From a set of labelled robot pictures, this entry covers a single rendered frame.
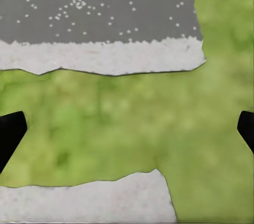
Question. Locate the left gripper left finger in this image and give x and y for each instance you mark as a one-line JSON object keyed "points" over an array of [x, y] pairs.
{"points": [[12, 129]]}

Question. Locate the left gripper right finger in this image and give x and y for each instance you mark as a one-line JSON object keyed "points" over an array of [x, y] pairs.
{"points": [[246, 127]]}

